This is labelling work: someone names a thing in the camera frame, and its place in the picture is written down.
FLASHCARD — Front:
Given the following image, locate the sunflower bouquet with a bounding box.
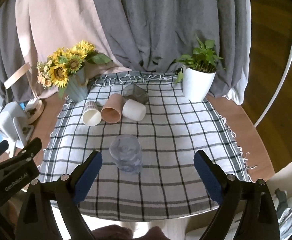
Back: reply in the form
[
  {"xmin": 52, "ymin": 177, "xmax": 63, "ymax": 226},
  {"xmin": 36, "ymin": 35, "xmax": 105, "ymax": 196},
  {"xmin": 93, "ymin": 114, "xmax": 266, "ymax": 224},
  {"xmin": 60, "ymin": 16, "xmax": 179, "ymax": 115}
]
[{"xmin": 36, "ymin": 40, "xmax": 112, "ymax": 99}]

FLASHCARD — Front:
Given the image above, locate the white appliance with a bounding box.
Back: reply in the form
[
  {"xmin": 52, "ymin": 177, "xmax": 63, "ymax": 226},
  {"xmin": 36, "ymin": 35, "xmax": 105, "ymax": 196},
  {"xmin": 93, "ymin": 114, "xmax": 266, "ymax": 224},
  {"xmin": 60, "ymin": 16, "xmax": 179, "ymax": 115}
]
[{"xmin": 0, "ymin": 102, "xmax": 35, "ymax": 148}]

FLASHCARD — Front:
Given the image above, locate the pink cup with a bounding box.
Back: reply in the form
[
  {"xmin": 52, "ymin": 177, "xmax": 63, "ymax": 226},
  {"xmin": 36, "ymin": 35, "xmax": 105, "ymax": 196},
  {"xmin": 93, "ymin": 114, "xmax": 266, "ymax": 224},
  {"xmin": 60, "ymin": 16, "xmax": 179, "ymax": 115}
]
[{"xmin": 100, "ymin": 94, "xmax": 124, "ymax": 123}]

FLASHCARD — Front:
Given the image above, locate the clear glass cup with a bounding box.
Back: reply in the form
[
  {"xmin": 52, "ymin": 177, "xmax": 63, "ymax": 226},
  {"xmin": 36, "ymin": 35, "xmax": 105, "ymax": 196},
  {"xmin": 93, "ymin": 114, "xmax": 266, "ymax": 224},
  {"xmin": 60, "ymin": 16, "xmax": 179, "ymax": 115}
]
[{"xmin": 109, "ymin": 134, "xmax": 143, "ymax": 174}]

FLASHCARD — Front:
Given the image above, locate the white curved rod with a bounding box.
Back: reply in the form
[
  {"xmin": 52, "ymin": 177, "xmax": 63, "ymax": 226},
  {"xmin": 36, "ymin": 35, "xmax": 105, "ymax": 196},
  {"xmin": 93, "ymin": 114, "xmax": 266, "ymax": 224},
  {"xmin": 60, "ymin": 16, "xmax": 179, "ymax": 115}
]
[{"xmin": 253, "ymin": 5, "xmax": 292, "ymax": 128}]

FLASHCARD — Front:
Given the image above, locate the blue-green ribbed vase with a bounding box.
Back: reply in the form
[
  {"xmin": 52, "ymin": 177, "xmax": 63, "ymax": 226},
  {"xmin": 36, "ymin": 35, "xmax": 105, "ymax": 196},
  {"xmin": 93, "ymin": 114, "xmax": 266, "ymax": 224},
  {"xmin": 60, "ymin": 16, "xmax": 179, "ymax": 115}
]
[{"xmin": 66, "ymin": 64, "xmax": 89, "ymax": 103}]

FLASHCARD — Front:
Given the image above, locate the white plant pot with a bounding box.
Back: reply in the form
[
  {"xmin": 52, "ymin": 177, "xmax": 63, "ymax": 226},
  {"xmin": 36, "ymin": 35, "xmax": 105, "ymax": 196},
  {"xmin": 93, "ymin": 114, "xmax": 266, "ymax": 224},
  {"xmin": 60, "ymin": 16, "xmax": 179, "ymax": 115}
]
[{"xmin": 182, "ymin": 66, "xmax": 216, "ymax": 101}]

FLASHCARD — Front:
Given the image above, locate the grey curtain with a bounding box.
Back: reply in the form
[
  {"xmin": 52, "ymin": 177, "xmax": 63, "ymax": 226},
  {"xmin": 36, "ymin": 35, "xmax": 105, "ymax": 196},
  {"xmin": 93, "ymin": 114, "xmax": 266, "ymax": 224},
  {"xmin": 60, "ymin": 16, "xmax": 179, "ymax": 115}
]
[
  {"xmin": 96, "ymin": 0, "xmax": 239, "ymax": 98},
  {"xmin": 0, "ymin": 0, "xmax": 40, "ymax": 105}
]

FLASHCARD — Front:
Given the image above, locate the grey faceted glass cup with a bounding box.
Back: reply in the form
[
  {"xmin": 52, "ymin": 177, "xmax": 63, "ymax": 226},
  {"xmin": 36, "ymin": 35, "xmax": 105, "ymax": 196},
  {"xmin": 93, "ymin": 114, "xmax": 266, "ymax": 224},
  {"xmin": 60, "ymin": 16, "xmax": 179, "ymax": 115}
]
[{"xmin": 121, "ymin": 84, "xmax": 148, "ymax": 105}]

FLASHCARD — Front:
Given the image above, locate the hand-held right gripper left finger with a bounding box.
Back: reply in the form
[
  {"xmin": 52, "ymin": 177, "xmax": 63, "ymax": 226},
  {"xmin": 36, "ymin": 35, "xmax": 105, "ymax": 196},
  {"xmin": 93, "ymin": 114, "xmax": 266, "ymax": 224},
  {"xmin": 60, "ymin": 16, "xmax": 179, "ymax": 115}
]
[{"xmin": 15, "ymin": 151, "xmax": 103, "ymax": 240}]

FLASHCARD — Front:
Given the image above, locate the white ribbed cup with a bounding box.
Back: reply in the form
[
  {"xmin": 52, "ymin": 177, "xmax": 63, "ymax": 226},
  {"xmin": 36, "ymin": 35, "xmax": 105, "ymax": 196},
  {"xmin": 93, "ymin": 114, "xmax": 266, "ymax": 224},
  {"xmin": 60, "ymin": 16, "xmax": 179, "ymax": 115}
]
[{"xmin": 82, "ymin": 100, "xmax": 102, "ymax": 126}]

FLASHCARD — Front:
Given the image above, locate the checked tablecloth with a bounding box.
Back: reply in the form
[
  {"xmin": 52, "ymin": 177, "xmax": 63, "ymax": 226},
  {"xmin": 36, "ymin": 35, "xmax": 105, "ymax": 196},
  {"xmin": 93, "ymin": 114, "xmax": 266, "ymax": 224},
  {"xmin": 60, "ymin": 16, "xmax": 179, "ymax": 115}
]
[{"xmin": 37, "ymin": 71, "xmax": 258, "ymax": 222}]

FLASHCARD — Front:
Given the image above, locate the round wooden tray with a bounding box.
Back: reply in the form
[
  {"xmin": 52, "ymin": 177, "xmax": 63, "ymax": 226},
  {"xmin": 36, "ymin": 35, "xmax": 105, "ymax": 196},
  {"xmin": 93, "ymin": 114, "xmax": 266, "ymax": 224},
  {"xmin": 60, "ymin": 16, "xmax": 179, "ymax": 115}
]
[{"xmin": 23, "ymin": 99, "xmax": 45, "ymax": 125}]

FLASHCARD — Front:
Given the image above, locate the pink curtain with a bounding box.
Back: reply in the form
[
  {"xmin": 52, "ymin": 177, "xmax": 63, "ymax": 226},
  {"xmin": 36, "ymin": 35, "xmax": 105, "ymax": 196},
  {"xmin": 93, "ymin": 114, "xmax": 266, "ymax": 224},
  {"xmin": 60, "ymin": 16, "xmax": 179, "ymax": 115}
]
[{"xmin": 16, "ymin": 0, "xmax": 132, "ymax": 99}]

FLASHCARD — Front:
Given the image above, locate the white smooth cup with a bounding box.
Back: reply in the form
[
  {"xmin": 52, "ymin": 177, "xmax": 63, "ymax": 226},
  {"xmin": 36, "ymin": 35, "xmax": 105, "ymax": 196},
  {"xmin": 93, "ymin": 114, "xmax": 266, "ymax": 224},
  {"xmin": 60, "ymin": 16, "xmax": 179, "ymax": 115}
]
[{"xmin": 122, "ymin": 99, "xmax": 147, "ymax": 121}]

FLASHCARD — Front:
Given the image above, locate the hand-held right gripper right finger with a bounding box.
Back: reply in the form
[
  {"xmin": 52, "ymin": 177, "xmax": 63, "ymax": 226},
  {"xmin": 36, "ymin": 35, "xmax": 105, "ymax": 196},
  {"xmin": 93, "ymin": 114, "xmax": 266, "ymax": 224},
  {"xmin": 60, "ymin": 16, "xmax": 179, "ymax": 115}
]
[{"xmin": 193, "ymin": 151, "xmax": 281, "ymax": 240}]

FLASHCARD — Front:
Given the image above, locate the green potted plant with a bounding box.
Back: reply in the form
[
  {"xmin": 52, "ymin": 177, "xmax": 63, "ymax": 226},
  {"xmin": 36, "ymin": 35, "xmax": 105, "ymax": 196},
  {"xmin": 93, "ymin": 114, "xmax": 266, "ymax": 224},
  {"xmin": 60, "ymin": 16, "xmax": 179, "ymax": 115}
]
[{"xmin": 173, "ymin": 36, "xmax": 226, "ymax": 83}]

